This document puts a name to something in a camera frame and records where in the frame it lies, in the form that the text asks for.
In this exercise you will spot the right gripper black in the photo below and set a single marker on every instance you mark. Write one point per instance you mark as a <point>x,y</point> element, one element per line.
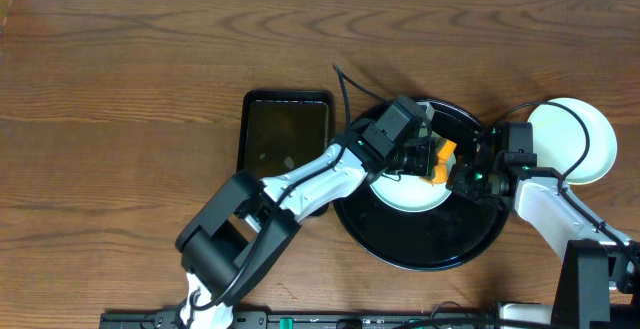
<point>458,180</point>

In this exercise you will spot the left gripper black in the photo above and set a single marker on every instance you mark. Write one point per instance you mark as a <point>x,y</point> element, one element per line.
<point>426,156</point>

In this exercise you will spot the orange green sponge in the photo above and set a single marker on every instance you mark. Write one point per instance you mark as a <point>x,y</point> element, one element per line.
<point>442,150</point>

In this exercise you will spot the light blue plate front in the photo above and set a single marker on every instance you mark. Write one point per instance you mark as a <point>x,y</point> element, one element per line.
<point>408,193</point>

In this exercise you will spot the light blue plate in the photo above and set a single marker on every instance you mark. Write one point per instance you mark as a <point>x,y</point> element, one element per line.
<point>559,141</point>
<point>408,193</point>

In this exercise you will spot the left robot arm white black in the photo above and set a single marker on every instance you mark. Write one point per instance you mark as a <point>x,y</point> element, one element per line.
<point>235,239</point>

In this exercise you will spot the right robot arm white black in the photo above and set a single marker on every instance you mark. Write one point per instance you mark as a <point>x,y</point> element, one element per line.
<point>599,280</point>

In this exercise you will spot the black round tray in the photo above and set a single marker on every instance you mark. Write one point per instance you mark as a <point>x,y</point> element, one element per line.
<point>449,235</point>

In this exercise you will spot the black rectangular water tray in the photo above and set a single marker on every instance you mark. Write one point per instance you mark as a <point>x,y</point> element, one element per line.
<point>282,130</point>

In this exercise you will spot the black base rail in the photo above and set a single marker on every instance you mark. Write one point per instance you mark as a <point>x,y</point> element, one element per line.
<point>445,315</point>

